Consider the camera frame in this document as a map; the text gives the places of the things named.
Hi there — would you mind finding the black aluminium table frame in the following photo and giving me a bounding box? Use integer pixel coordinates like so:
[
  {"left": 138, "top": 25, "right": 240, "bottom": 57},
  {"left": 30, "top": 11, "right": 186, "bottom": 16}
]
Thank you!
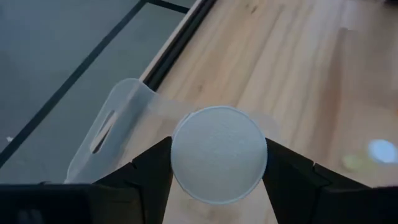
[{"left": 139, "top": 0, "right": 218, "bottom": 91}]

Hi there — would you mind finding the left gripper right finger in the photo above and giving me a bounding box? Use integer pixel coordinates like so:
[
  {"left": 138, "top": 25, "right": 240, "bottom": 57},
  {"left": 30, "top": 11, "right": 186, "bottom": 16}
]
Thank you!
[{"left": 262, "top": 138, "right": 373, "bottom": 224}]

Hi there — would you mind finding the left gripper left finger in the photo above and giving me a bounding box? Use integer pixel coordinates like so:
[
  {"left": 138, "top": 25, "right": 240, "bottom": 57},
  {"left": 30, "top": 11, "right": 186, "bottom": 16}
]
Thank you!
[{"left": 93, "top": 136, "right": 174, "bottom": 224}]

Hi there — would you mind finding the clear plastic bin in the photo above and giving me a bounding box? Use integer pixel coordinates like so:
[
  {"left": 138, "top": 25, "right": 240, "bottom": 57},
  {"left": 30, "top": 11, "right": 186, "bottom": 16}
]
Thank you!
[{"left": 63, "top": 77, "right": 280, "bottom": 187}]

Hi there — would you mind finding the large orange pill bottle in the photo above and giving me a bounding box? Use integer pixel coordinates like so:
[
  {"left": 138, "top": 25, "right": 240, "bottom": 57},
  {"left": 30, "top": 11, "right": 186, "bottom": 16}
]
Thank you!
[{"left": 170, "top": 105, "right": 269, "bottom": 205}]

